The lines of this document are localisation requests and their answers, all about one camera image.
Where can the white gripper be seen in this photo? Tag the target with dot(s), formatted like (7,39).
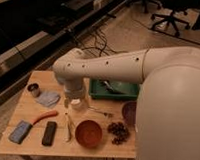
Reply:
(74,89)

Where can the black brush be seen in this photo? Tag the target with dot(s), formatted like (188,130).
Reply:
(111,89)

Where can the green plastic tray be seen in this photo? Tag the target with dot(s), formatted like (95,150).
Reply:
(128,91)

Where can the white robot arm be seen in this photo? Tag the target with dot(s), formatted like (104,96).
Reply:
(168,105)

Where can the white lidded cup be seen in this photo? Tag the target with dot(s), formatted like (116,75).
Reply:
(79,104)

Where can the grey folded cloth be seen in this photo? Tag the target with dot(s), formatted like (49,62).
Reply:
(48,98)

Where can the orange carrot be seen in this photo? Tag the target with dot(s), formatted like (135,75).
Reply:
(45,115)

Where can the small metal cup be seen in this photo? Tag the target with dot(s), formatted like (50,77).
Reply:
(34,90)

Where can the orange bowl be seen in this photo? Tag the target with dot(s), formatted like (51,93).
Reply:
(88,134)

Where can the wooden table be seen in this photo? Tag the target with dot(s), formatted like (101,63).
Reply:
(28,109)

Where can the black rectangular block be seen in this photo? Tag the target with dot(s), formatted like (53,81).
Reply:
(49,133)

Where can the purple bowl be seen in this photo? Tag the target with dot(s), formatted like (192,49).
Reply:
(129,113)

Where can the blue sponge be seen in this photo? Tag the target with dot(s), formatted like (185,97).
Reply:
(20,132)

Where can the black office chair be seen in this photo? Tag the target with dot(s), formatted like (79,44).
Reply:
(175,6)

